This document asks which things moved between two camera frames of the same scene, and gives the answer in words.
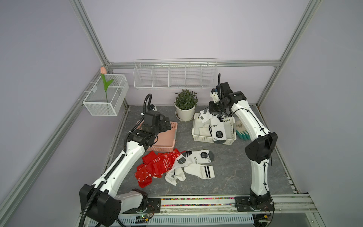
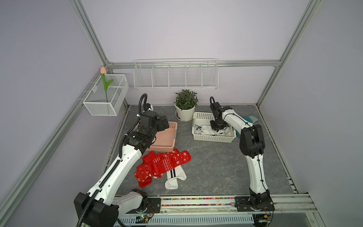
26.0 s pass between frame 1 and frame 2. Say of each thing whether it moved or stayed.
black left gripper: stayed
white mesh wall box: stayed
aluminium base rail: stayed
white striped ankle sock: moved
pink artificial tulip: stayed
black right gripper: moved
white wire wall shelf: stayed
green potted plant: stayed
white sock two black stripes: moved
